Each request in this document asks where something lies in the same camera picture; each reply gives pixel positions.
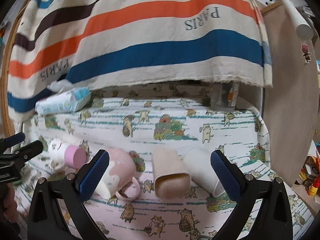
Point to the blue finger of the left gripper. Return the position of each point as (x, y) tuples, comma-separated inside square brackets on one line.
[(28, 152), (12, 140)]

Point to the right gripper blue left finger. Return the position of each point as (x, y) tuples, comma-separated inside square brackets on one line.
[(91, 174)]

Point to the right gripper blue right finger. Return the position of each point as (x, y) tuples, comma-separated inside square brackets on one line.
[(228, 174)]

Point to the pink and white mug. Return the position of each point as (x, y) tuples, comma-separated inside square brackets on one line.
[(120, 172)]

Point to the white paper cup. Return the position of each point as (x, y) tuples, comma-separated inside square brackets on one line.
[(197, 161)]

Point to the beige paper cup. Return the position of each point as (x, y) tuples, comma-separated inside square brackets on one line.
[(171, 178)]

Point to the white mug with pink base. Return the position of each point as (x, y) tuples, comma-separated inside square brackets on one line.
[(63, 154)]

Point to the baby wipes pack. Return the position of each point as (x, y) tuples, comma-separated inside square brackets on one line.
[(69, 101)]

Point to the white crumpled tissue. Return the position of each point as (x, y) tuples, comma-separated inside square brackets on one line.
[(60, 86)]

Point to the wooden cabinet panel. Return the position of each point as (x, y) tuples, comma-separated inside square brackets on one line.
[(291, 105)]

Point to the striped Paris cloth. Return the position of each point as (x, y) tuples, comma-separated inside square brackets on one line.
[(102, 43)]

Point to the white cylindrical handle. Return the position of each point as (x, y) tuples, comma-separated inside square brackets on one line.
[(302, 28)]

